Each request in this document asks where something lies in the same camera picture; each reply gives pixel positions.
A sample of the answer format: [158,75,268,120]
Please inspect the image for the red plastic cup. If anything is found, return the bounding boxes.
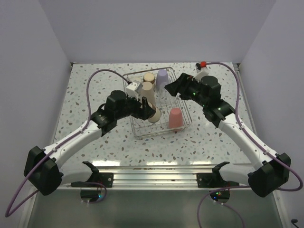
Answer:
[168,108,184,129]

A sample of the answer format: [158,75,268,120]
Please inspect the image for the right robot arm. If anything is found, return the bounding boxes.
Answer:
[164,73,291,197]

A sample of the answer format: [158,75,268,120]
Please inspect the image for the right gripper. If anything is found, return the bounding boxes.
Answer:
[164,73,208,107]

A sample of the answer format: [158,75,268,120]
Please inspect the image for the wire dish rack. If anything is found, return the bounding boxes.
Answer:
[123,66,192,139]

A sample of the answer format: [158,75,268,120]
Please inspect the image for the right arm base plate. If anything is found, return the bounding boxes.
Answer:
[196,173,239,188]

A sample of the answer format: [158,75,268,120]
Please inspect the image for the aluminium frame rail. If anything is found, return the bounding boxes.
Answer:
[60,162,255,189]

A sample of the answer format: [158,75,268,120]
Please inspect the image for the clear glass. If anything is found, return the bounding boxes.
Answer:
[158,87,172,103]

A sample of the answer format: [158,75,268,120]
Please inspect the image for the metal-lined cup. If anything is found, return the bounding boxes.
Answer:
[143,73,155,84]
[148,107,161,123]
[130,77,142,83]

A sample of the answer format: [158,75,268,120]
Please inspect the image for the tan paper cup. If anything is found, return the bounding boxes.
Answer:
[141,82,156,105]

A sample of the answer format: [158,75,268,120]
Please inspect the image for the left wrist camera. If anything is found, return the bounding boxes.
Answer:
[126,81,142,100]

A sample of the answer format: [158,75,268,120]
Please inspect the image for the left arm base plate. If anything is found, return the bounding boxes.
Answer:
[71,172,114,188]

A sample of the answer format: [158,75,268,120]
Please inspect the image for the lavender plastic cup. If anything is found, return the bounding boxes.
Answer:
[156,69,169,89]

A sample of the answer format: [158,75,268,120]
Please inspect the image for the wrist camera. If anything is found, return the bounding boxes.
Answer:
[126,81,142,100]
[194,61,209,82]

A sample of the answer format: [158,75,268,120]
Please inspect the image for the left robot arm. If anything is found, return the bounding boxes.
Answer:
[24,90,155,196]

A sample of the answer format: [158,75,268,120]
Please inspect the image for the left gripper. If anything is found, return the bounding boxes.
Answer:
[115,91,155,120]

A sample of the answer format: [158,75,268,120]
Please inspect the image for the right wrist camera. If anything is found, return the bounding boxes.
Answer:
[194,61,209,82]

